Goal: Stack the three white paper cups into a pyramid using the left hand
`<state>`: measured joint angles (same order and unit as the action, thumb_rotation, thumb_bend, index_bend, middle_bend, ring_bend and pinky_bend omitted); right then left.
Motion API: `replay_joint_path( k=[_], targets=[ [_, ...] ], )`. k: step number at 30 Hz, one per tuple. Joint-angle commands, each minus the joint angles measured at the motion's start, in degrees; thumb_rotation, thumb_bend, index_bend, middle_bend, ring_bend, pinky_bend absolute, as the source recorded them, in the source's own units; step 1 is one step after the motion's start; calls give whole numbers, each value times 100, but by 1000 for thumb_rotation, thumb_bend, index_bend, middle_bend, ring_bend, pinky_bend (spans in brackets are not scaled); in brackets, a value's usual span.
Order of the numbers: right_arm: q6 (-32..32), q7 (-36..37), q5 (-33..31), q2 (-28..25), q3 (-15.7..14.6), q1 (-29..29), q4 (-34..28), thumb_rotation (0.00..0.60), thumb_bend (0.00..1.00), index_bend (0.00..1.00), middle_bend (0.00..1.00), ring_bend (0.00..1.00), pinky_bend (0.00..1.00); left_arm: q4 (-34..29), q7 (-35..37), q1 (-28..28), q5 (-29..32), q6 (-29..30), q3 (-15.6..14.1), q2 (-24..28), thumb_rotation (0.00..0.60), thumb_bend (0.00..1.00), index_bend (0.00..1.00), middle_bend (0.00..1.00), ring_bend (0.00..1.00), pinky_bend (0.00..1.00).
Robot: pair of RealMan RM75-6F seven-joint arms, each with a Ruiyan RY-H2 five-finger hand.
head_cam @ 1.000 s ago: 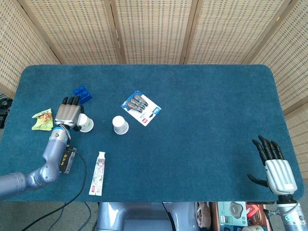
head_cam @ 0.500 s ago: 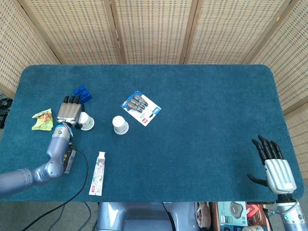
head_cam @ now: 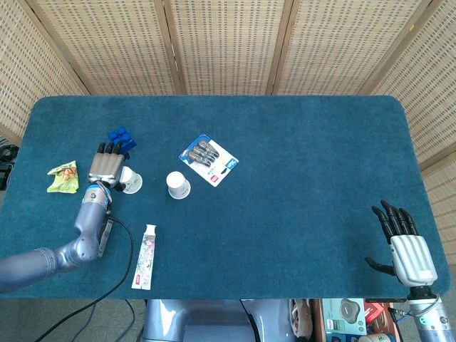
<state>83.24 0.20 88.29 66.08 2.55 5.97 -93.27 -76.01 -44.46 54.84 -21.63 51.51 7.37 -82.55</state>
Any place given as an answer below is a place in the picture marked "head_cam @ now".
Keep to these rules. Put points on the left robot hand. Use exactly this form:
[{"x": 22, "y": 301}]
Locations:
[{"x": 105, "y": 165}]

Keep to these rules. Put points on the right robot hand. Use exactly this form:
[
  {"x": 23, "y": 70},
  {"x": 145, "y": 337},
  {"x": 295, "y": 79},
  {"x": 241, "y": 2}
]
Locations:
[{"x": 413, "y": 256}]

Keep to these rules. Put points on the white cup green flower print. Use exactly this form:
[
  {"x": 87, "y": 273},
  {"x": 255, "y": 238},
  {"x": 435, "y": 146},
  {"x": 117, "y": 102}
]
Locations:
[{"x": 132, "y": 181}]

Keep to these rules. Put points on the white cup blue flower print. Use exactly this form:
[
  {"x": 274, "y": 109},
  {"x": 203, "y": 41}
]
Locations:
[{"x": 176, "y": 185}]

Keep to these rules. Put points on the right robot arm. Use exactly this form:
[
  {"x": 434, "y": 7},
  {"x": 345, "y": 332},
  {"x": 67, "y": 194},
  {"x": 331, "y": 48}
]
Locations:
[{"x": 434, "y": 320}]

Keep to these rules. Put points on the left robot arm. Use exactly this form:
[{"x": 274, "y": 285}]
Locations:
[{"x": 85, "y": 221}]

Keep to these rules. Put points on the blue toy building block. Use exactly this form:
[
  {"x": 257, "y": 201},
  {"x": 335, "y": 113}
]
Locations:
[{"x": 123, "y": 135}]

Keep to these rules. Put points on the green snack packet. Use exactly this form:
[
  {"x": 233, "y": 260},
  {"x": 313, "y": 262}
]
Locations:
[{"x": 64, "y": 178}]

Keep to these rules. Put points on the red product box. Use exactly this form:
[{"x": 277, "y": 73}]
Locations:
[{"x": 374, "y": 311}]

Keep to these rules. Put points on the teal product box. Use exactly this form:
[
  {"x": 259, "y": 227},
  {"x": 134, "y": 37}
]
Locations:
[{"x": 342, "y": 313}]

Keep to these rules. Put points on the floral toothpaste tube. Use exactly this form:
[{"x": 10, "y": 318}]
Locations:
[{"x": 146, "y": 256}]

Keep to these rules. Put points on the brown crumpled bag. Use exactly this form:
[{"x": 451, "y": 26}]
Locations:
[{"x": 303, "y": 317}]

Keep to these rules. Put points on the blue table cloth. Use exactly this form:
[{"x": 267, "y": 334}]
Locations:
[{"x": 285, "y": 213}]

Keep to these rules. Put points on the woven rattan folding screen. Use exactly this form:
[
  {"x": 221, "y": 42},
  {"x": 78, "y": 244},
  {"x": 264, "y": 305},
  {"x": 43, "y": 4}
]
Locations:
[{"x": 228, "y": 46}]

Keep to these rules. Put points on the grey robot torso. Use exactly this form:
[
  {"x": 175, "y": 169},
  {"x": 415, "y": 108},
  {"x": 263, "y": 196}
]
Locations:
[{"x": 199, "y": 317}]

